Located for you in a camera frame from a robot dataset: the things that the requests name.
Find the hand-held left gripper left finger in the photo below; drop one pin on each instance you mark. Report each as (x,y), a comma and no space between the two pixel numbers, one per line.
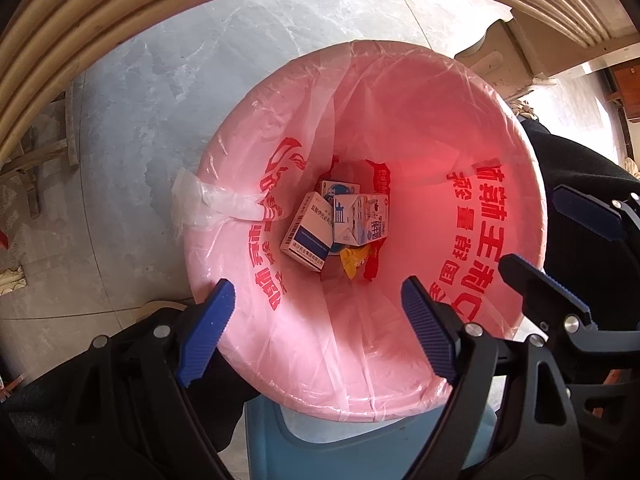
(210,332)

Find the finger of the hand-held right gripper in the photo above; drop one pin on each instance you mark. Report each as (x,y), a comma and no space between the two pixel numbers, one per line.
(585,210)
(545,285)

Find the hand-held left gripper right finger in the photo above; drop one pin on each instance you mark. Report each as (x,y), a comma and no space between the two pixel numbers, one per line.
(425,320)

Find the yellow snack wrapper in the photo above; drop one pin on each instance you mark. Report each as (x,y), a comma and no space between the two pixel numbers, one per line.
(352,262)

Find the white milk carton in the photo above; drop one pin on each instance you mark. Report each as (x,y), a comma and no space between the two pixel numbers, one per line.
(361,220)

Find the white and blue medicine box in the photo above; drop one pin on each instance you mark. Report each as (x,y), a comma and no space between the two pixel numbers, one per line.
(307,237)

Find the dark grey trousers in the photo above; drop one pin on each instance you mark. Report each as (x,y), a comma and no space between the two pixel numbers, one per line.
(575,170)

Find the blue plastic stool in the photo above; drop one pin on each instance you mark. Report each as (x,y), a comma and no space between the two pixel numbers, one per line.
(310,445)

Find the pink printed plastic bin liner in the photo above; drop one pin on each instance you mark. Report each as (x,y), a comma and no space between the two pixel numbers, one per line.
(310,135)

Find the beige wooden coffee table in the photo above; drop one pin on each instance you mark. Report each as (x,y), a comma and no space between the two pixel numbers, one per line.
(100,25)

